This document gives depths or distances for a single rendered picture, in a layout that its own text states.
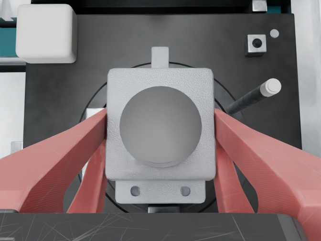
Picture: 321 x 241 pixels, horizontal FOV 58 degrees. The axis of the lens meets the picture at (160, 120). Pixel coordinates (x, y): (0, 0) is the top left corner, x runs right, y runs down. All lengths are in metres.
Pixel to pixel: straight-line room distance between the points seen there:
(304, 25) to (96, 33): 0.19
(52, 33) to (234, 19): 0.16
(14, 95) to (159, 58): 0.21
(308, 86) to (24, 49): 0.25
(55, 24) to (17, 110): 0.11
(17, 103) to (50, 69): 0.08
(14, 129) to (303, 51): 0.29
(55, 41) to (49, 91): 0.04
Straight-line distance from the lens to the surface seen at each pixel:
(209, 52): 0.27
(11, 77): 0.35
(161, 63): 0.16
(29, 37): 0.27
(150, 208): 0.22
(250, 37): 0.27
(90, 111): 0.22
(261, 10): 0.30
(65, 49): 0.25
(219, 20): 0.28
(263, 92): 0.16
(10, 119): 0.34
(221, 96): 0.24
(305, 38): 0.31
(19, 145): 0.28
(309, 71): 0.30
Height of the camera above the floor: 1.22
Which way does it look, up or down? 84 degrees down
